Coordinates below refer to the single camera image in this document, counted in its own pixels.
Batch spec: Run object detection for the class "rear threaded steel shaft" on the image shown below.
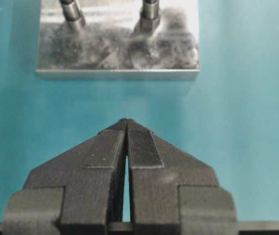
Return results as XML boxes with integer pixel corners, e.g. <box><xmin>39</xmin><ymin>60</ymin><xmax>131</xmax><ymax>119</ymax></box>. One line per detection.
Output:
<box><xmin>59</xmin><ymin>0</ymin><xmax>86</xmax><ymax>31</ymax></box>

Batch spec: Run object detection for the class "threaded steel shaft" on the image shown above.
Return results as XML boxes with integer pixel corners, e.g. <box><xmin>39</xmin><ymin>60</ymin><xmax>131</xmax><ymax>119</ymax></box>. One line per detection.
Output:
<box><xmin>133</xmin><ymin>0</ymin><xmax>161</xmax><ymax>37</ymax></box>
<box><xmin>59</xmin><ymin>0</ymin><xmax>86</xmax><ymax>31</ymax></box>

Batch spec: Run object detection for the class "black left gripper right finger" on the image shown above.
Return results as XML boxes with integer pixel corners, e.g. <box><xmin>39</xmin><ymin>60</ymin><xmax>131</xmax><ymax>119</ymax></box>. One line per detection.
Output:
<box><xmin>127</xmin><ymin>120</ymin><xmax>237</xmax><ymax>235</ymax></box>

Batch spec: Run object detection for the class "grey metal base plate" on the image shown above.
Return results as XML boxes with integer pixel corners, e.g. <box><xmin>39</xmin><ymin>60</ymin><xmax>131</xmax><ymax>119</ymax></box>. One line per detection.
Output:
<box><xmin>36</xmin><ymin>0</ymin><xmax>200</xmax><ymax>80</ymax></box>

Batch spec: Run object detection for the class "front threaded steel shaft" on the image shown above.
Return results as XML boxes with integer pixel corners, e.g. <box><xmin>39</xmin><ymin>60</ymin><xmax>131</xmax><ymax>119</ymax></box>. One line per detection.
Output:
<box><xmin>133</xmin><ymin>0</ymin><xmax>161</xmax><ymax>37</ymax></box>

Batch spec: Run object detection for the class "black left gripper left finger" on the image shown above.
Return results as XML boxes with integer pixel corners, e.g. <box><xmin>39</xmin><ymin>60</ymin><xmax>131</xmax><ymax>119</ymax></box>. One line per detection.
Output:
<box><xmin>3</xmin><ymin>119</ymin><xmax>127</xmax><ymax>235</ymax></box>

